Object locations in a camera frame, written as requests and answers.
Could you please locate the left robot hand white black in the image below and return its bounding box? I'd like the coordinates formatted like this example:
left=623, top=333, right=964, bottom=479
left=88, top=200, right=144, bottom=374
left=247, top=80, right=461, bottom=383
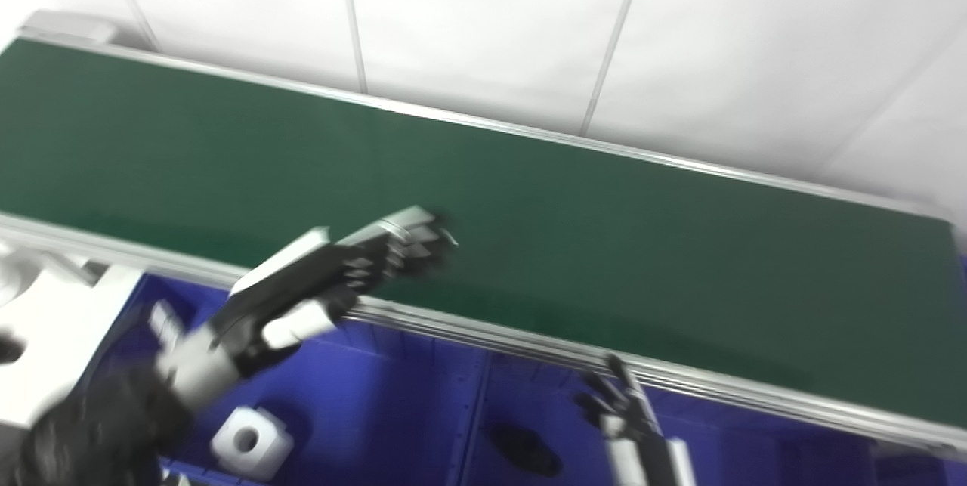
left=212, top=206, right=458, bottom=379

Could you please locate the white round plastic part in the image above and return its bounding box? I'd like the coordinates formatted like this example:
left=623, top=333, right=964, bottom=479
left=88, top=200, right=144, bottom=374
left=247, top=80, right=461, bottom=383
left=210, top=405, right=294, bottom=481

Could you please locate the blue plastic bin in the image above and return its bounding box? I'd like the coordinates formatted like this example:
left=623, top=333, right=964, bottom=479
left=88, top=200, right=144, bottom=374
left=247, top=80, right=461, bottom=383
left=453, top=350, right=945, bottom=486
left=76, top=274, right=488, bottom=486

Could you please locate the white base structure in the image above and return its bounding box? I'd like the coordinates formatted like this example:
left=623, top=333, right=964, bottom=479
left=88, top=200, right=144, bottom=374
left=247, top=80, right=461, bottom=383
left=0, top=240, right=146, bottom=430

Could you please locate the black plastic part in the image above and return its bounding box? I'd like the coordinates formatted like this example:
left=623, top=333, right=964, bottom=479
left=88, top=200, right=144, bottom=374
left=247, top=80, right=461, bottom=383
left=487, top=422, right=564, bottom=478

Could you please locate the green conveyor belt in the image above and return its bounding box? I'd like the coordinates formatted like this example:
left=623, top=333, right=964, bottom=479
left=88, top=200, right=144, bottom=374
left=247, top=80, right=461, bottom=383
left=0, top=10, right=967, bottom=464
left=0, top=39, right=967, bottom=426

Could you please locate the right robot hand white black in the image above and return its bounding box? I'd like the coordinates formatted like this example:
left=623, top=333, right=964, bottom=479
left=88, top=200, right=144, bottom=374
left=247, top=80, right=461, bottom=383
left=574, top=354, right=696, bottom=486

